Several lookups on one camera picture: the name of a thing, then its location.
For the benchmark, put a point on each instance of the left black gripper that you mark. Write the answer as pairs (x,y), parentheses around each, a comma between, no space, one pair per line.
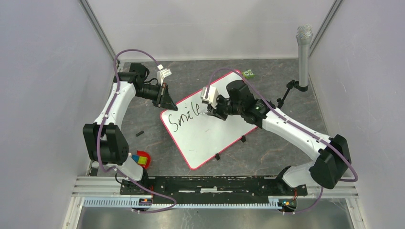
(164,98)

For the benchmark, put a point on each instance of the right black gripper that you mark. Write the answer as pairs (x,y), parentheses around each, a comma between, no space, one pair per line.
(216,111)

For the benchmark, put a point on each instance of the pink framed whiteboard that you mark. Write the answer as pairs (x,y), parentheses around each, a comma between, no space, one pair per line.
(200,137)

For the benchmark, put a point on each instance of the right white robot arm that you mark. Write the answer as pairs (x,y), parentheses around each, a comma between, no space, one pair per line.
(330,156)

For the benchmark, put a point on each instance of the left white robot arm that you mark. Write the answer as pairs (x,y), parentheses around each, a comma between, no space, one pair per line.
(104,140)

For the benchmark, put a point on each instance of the green number dice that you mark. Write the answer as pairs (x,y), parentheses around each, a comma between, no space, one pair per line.
(248,74)

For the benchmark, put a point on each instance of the red bowl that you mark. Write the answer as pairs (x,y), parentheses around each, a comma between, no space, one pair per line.
(143,153)

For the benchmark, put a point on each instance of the colourful block toy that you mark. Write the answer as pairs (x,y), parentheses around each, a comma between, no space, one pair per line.
(140,160)

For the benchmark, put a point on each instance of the silver microphone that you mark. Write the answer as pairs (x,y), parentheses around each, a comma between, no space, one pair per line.
(304,37)

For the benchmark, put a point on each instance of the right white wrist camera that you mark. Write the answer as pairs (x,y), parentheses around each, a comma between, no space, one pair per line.
(209,96)

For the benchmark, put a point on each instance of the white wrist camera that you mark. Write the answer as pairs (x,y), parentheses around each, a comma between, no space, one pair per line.
(162,73)
(209,96)

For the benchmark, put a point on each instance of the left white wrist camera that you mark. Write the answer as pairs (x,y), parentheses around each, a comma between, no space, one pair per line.
(162,73)

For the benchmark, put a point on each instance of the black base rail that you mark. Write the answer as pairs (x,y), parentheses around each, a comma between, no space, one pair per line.
(210,190)

